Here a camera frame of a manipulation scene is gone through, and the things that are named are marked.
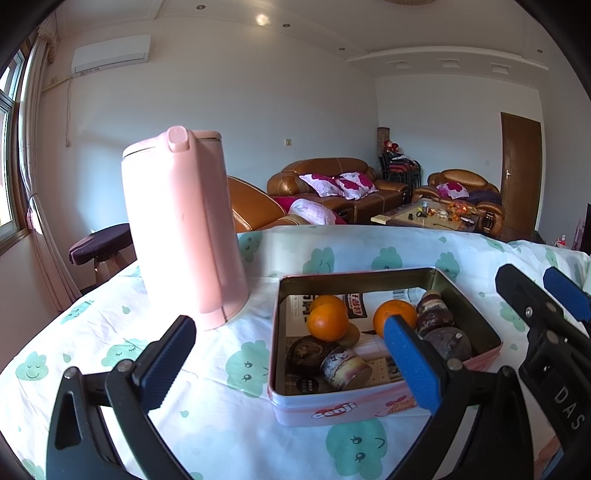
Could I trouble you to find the window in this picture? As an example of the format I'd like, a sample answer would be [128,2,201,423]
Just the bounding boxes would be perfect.
[0,48,28,241]

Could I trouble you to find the brown wooden door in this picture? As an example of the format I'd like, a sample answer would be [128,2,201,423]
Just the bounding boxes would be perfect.
[500,112,542,236]

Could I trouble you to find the wrinkled dark passion fruit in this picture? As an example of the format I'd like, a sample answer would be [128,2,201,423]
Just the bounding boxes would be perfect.
[417,307,455,337]
[287,336,340,374]

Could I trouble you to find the white air conditioner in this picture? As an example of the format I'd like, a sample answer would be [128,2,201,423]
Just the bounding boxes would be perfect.
[71,34,152,75]

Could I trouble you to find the pink quilt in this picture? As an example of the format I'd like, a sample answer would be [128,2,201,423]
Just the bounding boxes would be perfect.
[288,198,337,226]

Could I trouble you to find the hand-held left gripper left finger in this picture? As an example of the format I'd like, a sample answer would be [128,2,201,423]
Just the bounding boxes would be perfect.
[46,315,197,480]

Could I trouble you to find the white green cloud tablecloth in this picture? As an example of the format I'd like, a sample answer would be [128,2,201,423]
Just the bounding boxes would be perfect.
[0,226,591,480]

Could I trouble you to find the purple blanket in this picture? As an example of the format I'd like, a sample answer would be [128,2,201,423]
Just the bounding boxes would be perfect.
[466,189,502,206]

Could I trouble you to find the dark purple round fruit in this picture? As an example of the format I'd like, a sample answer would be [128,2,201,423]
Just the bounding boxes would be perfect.
[422,327,473,363]

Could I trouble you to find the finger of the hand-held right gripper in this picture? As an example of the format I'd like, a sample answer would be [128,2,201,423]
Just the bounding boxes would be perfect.
[495,264,568,333]
[542,267,591,324]

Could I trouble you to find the stack of dark chairs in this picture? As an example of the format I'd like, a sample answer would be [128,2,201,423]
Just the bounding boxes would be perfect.
[379,154,422,188]

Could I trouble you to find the red cloth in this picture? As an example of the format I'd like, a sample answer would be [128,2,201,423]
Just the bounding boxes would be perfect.
[270,195,305,213]

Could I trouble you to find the beige curtain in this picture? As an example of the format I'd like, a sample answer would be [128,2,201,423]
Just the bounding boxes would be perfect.
[18,23,84,315]

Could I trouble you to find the wooden coffee table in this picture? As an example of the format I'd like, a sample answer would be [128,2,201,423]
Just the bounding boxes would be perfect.
[370,198,481,232]

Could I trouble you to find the pink electric kettle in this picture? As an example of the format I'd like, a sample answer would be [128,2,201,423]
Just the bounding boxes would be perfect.
[121,126,251,332]

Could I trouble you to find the orange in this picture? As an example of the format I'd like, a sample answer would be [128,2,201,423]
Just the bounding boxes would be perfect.
[373,299,419,340]
[308,294,347,315]
[308,303,350,342]

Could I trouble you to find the long brown leather sofa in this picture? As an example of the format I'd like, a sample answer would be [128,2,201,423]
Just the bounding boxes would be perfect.
[267,157,413,220]

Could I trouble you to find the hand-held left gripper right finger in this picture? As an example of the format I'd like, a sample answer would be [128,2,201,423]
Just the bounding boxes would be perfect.
[382,315,536,480]

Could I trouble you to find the purple cushioned stool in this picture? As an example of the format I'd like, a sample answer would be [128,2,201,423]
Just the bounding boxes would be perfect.
[68,223,134,282]

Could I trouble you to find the pink tin box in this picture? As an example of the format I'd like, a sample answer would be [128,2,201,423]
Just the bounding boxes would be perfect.
[268,267,503,428]

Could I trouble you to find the brown leather armchair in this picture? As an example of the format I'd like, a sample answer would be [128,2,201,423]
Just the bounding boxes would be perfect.
[412,169,505,227]
[226,175,310,234]

